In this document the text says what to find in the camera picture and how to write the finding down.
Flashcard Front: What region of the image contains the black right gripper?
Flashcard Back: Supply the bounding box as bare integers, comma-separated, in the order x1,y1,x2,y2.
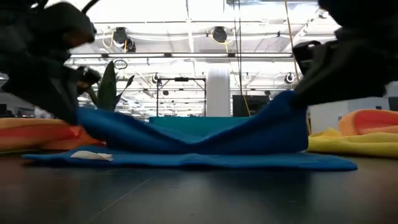
294,18,398,106

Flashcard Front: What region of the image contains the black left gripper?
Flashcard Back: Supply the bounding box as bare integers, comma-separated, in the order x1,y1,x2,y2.
0,37,103,126

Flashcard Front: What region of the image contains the yellow microfiber towel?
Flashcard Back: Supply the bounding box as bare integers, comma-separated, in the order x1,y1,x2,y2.
307,127,398,159

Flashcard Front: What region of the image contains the blue microfiber towel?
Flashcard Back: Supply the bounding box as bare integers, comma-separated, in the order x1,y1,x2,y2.
21,90,358,172

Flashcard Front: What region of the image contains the potted artificial green plant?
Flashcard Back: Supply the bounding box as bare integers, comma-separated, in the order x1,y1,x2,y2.
88,60,136,113

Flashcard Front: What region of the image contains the black computer case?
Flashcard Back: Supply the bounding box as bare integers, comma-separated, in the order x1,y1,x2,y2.
232,95,271,118

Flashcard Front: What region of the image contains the blue plastic bin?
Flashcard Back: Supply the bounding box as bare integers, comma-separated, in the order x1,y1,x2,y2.
148,116,253,138

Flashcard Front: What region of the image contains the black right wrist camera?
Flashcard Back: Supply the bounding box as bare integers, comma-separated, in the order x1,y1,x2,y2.
292,40,323,75

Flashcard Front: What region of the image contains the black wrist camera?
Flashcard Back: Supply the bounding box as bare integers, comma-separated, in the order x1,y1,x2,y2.
292,40,323,75
29,1,96,47

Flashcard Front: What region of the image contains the yellow cable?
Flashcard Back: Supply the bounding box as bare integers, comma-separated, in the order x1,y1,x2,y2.
283,0,302,84

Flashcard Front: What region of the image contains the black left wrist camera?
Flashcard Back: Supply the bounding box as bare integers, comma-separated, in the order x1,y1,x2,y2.
29,1,96,47

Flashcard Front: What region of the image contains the ceiling cable reel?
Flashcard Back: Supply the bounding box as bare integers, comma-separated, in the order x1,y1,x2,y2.
112,26,137,53
212,26,228,44

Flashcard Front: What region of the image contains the black metal frame stand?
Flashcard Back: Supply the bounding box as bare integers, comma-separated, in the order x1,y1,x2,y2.
156,77,207,118

